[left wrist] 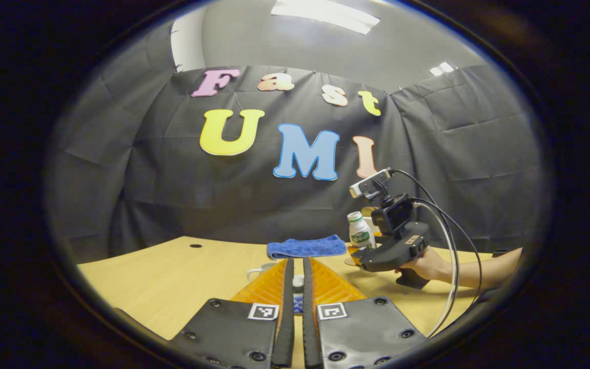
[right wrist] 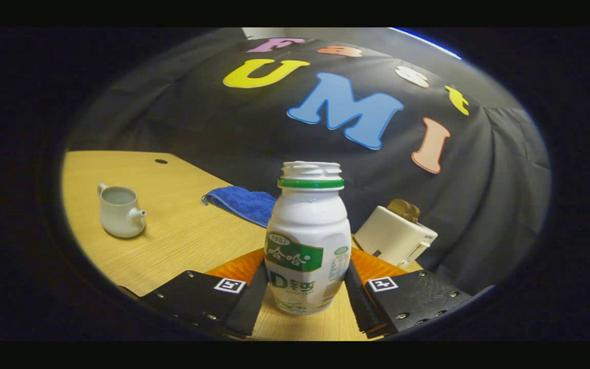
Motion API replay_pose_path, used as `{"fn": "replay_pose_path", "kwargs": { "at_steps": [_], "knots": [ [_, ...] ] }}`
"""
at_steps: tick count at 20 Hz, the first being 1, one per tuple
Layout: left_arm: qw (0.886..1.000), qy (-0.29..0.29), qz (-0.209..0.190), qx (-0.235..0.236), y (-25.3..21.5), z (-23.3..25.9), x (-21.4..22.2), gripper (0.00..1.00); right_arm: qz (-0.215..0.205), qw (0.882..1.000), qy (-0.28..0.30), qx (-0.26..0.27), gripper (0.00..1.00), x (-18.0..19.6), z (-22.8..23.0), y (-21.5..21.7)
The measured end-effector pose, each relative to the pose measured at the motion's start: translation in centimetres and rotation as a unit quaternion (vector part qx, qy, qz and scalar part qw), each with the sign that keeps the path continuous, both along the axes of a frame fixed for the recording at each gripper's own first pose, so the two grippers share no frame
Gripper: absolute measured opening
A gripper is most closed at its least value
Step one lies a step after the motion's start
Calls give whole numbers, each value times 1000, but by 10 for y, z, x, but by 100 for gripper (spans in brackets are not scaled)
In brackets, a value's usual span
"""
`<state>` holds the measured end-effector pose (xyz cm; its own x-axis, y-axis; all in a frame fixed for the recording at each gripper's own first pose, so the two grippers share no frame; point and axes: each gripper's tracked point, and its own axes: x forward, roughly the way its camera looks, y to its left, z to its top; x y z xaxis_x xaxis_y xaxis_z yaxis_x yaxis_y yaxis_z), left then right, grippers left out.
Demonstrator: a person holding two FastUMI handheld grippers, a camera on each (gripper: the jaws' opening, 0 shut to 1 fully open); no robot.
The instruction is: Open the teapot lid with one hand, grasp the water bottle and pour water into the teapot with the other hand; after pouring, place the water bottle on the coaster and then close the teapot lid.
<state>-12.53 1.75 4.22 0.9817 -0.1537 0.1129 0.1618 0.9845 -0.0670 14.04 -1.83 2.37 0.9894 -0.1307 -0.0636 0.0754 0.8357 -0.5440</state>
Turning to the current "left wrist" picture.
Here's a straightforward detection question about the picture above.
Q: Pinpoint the white blue-patterned teacup lid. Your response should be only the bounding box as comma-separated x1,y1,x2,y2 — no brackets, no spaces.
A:
292,274,306,316

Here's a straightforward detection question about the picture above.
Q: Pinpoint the white cable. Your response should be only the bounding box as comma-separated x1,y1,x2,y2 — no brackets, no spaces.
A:
412,201,458,339

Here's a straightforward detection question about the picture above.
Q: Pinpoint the large ceiling light panel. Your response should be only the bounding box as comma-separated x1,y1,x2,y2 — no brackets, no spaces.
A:
271,0,381,35

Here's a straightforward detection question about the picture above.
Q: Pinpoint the white green-label water bottle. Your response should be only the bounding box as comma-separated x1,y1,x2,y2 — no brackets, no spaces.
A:
347,211,376,250

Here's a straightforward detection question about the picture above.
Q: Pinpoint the white ceramic teacup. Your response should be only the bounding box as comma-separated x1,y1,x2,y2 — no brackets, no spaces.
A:
246,262,288,283

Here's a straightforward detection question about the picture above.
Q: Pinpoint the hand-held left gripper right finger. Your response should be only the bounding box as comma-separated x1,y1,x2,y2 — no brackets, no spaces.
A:
303,256,429,369

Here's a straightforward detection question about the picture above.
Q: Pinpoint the black cable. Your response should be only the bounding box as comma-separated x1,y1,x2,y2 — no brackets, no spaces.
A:
391,168,484,308

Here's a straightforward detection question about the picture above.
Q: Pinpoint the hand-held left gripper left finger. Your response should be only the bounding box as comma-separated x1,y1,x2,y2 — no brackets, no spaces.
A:
170,258,296,369

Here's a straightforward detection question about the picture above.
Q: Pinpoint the black backdrop cloth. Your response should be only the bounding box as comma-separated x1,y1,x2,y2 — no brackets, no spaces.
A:
49,64,544,257

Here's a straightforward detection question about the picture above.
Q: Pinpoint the blue towel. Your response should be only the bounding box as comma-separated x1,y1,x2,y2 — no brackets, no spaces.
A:
267,234,347,260

